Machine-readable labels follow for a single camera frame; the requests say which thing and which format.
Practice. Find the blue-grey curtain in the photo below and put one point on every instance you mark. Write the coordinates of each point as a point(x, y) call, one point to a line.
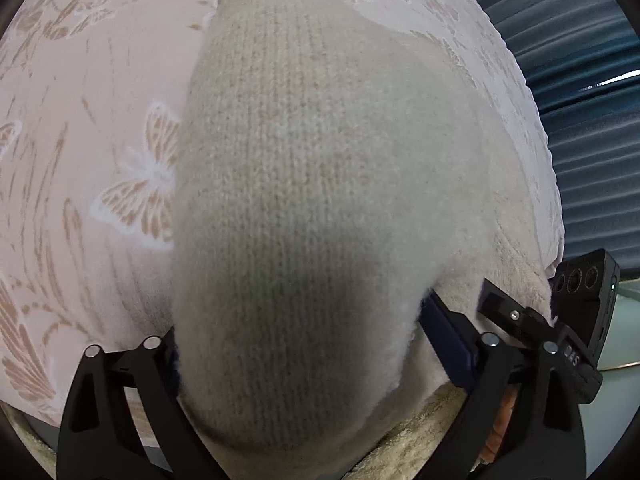
point(580, 58)

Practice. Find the person's right hand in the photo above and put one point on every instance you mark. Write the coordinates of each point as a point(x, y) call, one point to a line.
point(498, 429)

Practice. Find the pink butterfly bed sheet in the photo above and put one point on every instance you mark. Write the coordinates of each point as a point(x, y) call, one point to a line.
point(91, 97)

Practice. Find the cream fluffy rug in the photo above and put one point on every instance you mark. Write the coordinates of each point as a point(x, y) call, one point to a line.
point(400, 455)

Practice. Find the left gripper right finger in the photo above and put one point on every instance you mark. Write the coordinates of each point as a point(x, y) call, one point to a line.
point(545, 436)

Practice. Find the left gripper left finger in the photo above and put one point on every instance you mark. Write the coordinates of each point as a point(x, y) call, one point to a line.
point(98, 438)

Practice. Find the beige knit heart sweater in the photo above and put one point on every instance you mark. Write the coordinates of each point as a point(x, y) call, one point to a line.
point(331, 174)

